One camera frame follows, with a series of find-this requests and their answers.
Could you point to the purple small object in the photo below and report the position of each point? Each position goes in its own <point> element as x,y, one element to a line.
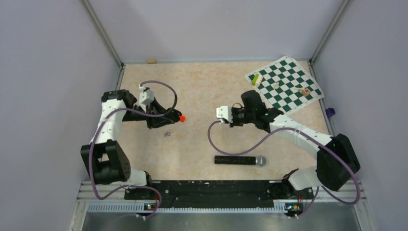
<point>330,112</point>

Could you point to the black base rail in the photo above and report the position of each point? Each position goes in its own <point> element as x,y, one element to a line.
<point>213,194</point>

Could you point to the black earbud charging case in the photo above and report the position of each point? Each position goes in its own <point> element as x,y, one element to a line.
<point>174,116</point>

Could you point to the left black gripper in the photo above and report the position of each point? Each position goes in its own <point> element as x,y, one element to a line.
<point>157,121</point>

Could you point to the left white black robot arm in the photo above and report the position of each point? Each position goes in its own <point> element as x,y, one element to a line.
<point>103,157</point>

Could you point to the black microphone silver head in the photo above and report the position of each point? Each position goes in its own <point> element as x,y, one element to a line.
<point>240,160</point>

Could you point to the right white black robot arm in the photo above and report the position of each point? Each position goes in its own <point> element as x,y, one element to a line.
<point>335,156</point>

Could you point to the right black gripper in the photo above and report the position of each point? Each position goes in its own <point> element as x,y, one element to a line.
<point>235,123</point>

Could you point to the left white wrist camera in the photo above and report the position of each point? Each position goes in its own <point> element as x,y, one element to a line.
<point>146,97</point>

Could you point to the wooden letter cube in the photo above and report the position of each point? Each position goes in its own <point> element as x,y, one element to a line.
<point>306,92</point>

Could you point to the green white chessboard mat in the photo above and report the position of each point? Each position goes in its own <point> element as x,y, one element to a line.
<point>292,78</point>

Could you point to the green white block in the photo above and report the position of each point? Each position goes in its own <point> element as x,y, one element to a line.
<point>255,80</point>

